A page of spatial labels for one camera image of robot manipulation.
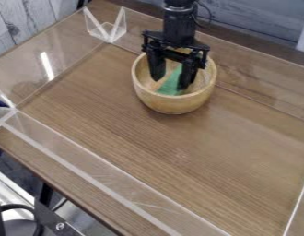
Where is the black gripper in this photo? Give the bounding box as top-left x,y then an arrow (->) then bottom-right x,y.
141,30 -> 211,90

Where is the green rectangular block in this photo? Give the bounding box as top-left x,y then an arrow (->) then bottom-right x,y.
156,65 -> 184,96

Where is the brown wooden bowl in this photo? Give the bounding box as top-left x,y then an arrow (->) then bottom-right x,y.
132,53 -> 217,114

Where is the black table leg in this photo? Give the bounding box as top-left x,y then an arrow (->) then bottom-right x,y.
40,183 -> 55,207

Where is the clear acrylic tray wall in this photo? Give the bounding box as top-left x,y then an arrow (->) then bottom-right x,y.
0,0 -> 304,236

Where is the grey metal bracket with screw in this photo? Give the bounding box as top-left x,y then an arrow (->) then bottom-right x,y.
35,201 -> 85,236

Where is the black cable lower left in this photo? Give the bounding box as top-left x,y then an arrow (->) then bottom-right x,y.
0,202 -> 47,236

